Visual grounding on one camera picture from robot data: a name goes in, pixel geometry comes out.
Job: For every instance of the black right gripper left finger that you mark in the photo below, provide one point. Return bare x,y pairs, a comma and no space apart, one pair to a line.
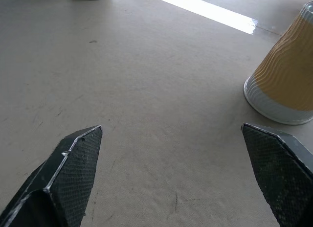
68,178

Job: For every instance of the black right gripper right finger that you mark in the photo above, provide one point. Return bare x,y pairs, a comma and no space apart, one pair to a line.
278,173

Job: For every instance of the yellow and white paper cup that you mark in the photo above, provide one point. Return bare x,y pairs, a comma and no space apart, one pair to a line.
283,85

